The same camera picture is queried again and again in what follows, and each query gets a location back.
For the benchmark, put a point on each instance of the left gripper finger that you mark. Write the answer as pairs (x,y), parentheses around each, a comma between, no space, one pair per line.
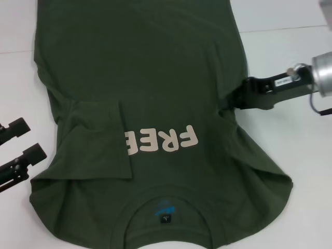
(16,128)
(26,159)

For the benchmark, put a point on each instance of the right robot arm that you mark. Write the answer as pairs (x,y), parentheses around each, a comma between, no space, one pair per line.
(324,75)

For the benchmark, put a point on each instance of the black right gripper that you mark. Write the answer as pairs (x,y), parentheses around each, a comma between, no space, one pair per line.
(282,83)

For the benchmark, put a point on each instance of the dark green FREE T-shirt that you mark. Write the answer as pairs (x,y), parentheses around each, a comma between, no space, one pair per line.
(142,77)

